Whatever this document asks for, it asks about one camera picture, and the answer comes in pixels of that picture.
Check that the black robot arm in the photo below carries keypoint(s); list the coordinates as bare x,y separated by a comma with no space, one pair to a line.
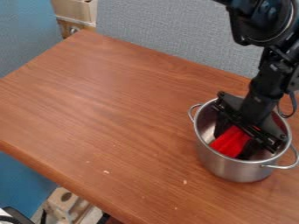
265,23

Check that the wooden frame under table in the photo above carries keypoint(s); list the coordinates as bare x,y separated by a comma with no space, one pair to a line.
66,208

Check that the wooden frame post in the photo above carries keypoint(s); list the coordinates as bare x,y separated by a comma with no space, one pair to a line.
75,15

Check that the stainless steel pot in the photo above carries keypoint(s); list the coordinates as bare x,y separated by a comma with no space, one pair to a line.
239,170

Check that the red plastic block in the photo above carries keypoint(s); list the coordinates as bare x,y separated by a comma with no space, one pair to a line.
231,142

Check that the black white object corner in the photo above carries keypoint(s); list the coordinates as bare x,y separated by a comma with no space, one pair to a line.
11,216

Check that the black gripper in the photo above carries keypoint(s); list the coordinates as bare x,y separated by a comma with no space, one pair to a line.
251,115

